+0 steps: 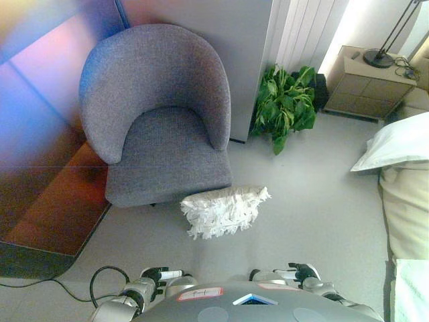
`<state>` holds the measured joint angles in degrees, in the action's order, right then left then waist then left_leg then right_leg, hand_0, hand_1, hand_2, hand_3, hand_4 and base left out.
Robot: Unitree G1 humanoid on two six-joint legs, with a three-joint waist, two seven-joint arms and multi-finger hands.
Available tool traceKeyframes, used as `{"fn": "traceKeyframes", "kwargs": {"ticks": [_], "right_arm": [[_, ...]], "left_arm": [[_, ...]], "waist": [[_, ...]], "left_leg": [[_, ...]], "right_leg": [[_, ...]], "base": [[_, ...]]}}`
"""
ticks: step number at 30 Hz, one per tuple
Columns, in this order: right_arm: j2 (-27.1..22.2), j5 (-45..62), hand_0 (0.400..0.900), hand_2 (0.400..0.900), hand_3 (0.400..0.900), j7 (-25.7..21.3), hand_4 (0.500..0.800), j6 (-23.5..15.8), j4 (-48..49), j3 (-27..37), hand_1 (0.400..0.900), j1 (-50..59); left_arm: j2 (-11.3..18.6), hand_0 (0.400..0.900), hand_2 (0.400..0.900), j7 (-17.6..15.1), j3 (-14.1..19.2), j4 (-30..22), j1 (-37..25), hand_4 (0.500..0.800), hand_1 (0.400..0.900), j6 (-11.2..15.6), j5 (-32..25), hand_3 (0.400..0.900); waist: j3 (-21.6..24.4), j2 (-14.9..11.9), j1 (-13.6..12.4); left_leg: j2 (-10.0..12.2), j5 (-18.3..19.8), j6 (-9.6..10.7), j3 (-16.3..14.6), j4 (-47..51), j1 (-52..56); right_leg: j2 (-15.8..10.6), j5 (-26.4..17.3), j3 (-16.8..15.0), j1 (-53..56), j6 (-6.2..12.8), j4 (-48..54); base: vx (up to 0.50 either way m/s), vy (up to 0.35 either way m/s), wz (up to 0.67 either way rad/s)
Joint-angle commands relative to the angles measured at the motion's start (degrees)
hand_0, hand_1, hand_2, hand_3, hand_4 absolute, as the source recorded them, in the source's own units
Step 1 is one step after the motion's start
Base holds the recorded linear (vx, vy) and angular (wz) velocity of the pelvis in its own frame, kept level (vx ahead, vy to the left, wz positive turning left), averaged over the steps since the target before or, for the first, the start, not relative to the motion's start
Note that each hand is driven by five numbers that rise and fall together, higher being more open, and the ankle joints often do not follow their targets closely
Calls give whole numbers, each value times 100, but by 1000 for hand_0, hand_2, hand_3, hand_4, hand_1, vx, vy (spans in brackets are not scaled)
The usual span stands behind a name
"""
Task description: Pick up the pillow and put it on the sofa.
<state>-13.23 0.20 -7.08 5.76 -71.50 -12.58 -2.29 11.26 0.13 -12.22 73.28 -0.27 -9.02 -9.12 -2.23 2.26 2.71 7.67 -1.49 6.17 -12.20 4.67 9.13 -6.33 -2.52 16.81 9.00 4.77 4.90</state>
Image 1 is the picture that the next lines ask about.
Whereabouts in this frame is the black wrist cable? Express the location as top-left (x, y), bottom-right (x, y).
top-left (89, 266), bottom-right (132, 308)

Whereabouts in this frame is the beige upholstered headboard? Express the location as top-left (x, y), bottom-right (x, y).
top-left (402, 36), bottom-right (429, 118)

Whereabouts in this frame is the green leafy plant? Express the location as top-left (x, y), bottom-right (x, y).
top-left (250, 64), bottom-right (318, 156)

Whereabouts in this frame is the white curtain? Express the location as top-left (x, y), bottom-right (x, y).
top-left (276, 0), bottom-right (349, 73)

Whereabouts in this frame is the silver robot leg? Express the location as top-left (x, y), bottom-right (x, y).
top-left (166, 274), bottom-right (199, 298)
top-left (248, 269), bottom-right (292, 286)

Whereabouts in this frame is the silver right robot leg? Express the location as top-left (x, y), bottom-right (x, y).
top-left (248, 269), bottom-right (292, 286)

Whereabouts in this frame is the grey robot torso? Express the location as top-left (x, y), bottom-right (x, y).
top-left (132, 280), bottom-right (369, 322)

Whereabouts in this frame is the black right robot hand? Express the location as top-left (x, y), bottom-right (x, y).
top-left (273, 262), bottom-right (321, 286)

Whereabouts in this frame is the pale green bed cloth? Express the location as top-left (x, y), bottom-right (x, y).
top-left (393, 258), bottom-right (429, 322)

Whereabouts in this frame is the black lamp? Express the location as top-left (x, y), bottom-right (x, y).
top-left (363, 0), bottom-right (422, 69)

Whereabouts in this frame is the beige bed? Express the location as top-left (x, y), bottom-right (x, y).
top-left (377, 162), bottom-right (429, 322)

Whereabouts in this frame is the brown wooden desk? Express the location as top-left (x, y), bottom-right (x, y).
top-left (0, 140), bottom-right (113, 279)

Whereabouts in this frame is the white fringed pillow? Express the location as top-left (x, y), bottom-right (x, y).
top-left (180, 186), bottom-right (273, 242)

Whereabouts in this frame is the white bed pillow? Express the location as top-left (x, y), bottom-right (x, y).
top-left (350, 111), bottom-right (429, 174)

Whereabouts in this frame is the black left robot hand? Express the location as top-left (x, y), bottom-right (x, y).
top-left (139, 266), bottom-right (185, 286)

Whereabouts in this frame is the grey fabric armchair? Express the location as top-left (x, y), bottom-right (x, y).
top-left (78, 23), bottom-right (234, 209)

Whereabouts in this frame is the black floor cable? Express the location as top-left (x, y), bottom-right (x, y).
top-left (0, 277), bottom-right (95, 303)

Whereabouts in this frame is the beige nightstand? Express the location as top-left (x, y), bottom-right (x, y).
top-left (323, 45), bottom-right (418, 120)

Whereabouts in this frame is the silver left robot leg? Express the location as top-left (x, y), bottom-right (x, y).
top-left (166, 274), bottom-right (199, 298)

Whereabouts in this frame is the thin black lamp cable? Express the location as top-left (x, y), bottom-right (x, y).
top-left (391, 56), bottom-right (420, 81)

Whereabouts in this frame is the black plant pot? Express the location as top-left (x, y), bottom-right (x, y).
top-left (291, 72), bottom-right (331, 110)

